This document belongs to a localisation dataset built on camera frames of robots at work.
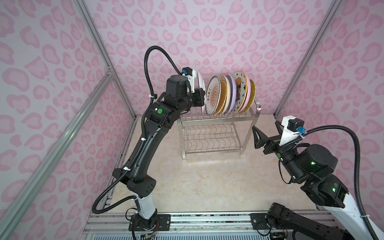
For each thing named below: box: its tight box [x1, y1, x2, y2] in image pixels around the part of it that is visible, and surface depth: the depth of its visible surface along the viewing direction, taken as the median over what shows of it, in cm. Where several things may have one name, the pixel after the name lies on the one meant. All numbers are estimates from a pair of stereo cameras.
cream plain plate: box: [220, 75, 231, 115], surface depth 69 cm
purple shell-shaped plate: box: [225, 74, 237, 115], surface depth 69 cm
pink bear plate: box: [237, 76, 251, 114], surface depth 69 cm
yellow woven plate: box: [244, 79, 256, 114], surface depth 71 cm
